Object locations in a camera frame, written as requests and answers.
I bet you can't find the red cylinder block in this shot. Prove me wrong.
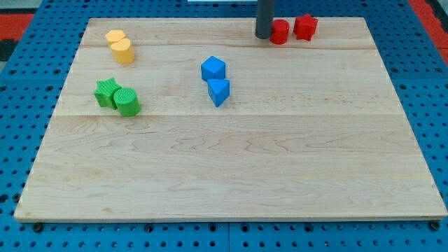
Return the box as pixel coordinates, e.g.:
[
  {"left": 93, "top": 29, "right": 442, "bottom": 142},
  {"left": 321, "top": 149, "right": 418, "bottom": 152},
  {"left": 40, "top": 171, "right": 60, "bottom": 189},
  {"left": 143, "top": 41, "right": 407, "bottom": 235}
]
[{"left": 269, "top": 19, "right": 290, "bottom": 45}]

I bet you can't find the yellow heart block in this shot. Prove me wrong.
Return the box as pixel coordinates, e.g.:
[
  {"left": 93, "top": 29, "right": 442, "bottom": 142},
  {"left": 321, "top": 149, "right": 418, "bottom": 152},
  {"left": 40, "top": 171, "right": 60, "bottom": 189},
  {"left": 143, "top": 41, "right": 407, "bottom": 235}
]
[{"left": 110, "top": 38, "right": 135, "bottom": 64}]

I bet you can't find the red star block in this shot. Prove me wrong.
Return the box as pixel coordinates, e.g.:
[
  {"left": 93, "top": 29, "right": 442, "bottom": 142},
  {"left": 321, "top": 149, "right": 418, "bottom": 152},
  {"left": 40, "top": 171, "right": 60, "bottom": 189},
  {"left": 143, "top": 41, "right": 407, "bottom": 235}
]
[{"left": 293, "top": 14, "right": 319, "bottom": 41}]

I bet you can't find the green cylinder block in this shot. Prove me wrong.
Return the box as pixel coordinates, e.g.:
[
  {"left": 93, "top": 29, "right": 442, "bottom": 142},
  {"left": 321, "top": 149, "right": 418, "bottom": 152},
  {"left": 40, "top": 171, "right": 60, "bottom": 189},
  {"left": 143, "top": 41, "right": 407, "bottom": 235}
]
[{"left": 113, "top": 87, "right": 141, "bottom": 117}]

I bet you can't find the yellow pentagon block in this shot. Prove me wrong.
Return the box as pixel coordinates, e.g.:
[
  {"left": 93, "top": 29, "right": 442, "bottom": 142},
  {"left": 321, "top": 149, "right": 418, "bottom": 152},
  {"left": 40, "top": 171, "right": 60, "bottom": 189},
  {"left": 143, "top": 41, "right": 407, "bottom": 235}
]
[{"left": 105, "top": 29, "right": 126, "bottom": 46}]

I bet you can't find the wooden board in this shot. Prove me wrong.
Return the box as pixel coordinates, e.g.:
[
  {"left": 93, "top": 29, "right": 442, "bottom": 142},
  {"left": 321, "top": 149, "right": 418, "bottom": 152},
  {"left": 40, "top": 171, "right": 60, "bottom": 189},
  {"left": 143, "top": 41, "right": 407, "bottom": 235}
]
[{"left": 15, "top": 17, "right": 447, "bottom": 223}]

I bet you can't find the blue cube block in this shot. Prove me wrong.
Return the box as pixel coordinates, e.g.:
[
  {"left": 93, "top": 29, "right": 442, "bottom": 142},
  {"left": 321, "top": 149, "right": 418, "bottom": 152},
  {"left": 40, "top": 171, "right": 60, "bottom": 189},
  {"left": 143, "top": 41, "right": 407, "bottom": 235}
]
[{"left": 200, "top": 56, "right": 226, "bottom": 81}]

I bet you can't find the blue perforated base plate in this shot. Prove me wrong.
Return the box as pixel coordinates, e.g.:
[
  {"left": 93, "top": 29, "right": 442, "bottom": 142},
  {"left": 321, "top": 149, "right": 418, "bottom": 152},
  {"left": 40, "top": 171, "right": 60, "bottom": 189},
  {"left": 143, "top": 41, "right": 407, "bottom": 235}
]
[{"left": 1, "top": 1, "right": 447, "bottom": 251}]

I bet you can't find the green star block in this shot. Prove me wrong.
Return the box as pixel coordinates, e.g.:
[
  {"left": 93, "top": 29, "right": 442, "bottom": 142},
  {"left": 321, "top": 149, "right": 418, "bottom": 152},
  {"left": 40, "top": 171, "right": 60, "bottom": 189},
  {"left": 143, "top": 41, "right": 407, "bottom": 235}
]
[{"left": 94, "top": 77, "right": 121, "bottom": 109}]

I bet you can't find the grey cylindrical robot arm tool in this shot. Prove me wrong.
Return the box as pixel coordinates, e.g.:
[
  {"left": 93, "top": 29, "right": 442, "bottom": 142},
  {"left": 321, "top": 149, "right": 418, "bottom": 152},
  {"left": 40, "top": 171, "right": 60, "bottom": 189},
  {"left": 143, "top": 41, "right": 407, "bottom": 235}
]
[{"left": 255, "top": 0, "right": 275, "bottom": 39}]

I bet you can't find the blue triangle block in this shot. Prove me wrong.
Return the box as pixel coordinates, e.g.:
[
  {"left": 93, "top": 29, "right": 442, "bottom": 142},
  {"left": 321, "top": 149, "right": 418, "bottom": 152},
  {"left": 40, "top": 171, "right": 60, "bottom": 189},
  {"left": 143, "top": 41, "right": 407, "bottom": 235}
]
[{"left": 207, "top": 79, "right": 230, "bottom": 107}]

